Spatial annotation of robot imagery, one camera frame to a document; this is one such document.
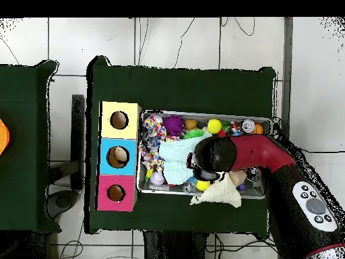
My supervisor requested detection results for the wooden box with three holes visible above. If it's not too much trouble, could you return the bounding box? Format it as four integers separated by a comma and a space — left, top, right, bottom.
95, 100, 143, 212

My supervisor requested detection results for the orange round object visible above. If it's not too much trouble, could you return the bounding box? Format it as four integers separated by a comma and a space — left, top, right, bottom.
0, 118, 11, 156

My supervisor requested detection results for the green spiky ball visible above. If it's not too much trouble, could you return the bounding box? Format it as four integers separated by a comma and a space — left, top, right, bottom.
183, 128, 206, 140

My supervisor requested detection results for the cream waffle cloth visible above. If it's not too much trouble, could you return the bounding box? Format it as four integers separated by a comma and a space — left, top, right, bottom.
189, 172, 243, 208

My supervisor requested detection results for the dark green tablecloth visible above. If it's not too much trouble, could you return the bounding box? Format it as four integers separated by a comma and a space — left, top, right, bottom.
0, 59, 61, 233
84, 55, 277, 235

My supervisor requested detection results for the silver drink can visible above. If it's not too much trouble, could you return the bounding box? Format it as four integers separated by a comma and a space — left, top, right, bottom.
240, 119, 256, 134

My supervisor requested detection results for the black cable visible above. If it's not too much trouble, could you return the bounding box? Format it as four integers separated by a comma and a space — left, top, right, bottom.
301, 148, 345, 154

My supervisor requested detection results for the yellow ball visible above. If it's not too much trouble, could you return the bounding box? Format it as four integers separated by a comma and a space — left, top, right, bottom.
206, 119, 222, 135
195, 179, 211, 192

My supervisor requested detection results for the shallow clear mesh bin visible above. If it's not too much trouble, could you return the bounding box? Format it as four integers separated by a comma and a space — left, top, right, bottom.
136, 109, 273, 200

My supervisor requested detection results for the black pedestal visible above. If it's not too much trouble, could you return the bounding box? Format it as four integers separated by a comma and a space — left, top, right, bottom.
142, 230, 208, 259

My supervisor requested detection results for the white baseball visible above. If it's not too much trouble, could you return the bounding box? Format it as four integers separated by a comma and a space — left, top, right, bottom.
150, 171, 166, 186

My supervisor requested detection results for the dark grey floor base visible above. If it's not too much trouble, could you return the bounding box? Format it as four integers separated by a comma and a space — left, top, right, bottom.
46, 190, 80, 219

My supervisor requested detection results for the orange brown rubber toy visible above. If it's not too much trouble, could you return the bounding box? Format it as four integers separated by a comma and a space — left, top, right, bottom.
183, 119, 198, 132

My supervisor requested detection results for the mint waffle cloth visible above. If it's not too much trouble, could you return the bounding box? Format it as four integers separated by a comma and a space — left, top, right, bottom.
158, 135, 207, 185

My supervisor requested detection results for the colourful confetti print packet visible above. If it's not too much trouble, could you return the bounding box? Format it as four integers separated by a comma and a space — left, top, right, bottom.
138, 114, 168, 171

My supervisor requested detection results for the purple spiky ball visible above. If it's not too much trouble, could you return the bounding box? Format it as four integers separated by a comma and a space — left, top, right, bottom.
162, 115, 185, 137

